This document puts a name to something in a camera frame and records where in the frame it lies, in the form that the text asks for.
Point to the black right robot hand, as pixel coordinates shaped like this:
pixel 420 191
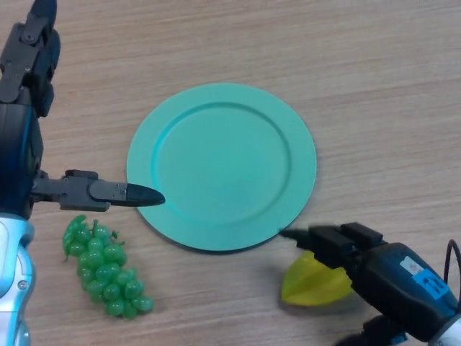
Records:
pixel 392 281

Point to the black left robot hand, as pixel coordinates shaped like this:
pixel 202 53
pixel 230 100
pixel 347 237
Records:
pixel 18 151

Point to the yellow starfruit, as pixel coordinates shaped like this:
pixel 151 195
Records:
pixel 309 284

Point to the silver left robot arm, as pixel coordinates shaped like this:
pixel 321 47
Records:
pixel 14 288

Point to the green round plate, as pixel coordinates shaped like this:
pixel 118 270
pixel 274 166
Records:
pixel 223 169

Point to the green plastic grape bunch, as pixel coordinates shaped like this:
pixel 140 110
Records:
pixel 108 277

